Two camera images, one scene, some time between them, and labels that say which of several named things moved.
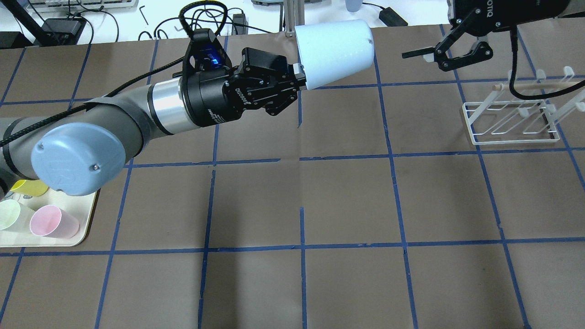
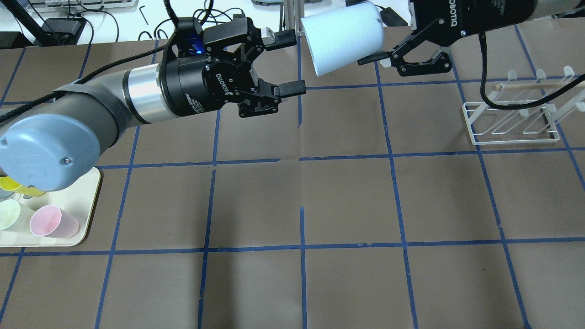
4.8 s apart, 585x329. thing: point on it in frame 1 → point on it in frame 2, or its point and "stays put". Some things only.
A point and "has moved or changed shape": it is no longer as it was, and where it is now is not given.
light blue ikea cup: [332, 50] has moved or changed shape
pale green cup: [14, 216] stays put
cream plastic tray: [80, 206] stays put
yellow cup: [35, 188] stays put
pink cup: [50, 220] stays put
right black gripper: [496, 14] → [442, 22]
